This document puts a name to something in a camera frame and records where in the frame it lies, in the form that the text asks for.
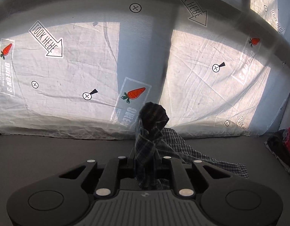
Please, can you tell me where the dark clothes pile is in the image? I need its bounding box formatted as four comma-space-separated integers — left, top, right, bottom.
265, 127, 290, 174

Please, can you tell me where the white printed backdrop cloth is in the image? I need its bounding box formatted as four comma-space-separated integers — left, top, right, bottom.
0, 0, 290, 139

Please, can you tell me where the blue plaid shirt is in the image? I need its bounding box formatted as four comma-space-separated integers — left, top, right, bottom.
134, 102, 249, 190

